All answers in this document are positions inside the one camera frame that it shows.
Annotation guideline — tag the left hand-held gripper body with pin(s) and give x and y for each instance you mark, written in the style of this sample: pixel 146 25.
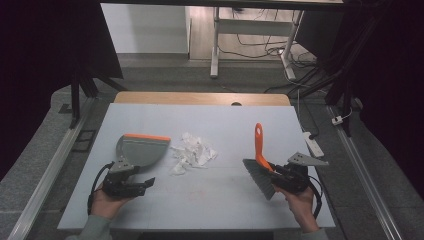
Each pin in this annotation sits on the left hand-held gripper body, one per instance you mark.
pixel 120 185

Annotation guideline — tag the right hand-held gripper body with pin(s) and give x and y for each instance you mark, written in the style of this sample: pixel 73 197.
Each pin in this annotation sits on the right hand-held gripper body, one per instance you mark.
pixel 295 178

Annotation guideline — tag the orange hand brush grey bristles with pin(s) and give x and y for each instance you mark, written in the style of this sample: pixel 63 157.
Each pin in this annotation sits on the orange hand brush grey bristles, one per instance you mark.
pixel 259 143

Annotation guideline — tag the grey dustpan with orange edge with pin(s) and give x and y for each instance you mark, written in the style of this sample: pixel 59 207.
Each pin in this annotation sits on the grey dustpan with orange edge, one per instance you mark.
pixel 143 150

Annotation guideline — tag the pile of white paper scraps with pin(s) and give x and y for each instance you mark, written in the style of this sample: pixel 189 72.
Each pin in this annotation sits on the pile of white paper scraps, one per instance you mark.
pixel 195 153

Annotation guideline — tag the person's left hand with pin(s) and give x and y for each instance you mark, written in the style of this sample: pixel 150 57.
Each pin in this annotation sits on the person's left hand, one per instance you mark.
pixel 105 205

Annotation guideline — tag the person's right hand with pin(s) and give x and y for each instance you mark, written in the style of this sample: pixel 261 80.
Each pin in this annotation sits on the person's right hand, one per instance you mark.
pixel 303 208

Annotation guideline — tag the white power strip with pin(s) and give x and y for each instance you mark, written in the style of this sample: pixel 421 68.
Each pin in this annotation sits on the white power strip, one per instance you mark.
pixel 313 145

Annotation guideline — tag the small white plug adapter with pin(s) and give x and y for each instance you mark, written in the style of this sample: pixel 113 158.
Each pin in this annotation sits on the small white plug adapter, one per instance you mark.
pixel 337 120

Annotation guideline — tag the black metal stand legs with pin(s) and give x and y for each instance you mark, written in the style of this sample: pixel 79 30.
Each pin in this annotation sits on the black metal stand legs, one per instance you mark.
pixel 346 100
pixel 75 100

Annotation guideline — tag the wooden table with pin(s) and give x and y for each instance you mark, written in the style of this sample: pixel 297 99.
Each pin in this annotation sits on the wooden table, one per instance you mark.
pixel 200 99

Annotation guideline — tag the black curtain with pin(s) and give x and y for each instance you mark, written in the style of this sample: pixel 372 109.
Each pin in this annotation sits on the black curtain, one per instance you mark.
pixel 40 66
pixel 390 83

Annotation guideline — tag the black rectangular floor bracket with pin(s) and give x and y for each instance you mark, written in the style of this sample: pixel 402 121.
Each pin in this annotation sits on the black rectangular floor bracket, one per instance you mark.
pixel 84 141

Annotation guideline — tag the aluminium floor rail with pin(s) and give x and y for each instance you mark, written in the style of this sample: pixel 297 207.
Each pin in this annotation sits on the aluminium floor rail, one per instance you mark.
pixel 363 173
pixel 50 173

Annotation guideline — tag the white metal desk frame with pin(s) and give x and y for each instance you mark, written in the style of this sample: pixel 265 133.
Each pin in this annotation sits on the white metal desk frame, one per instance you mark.
pixel 253 27

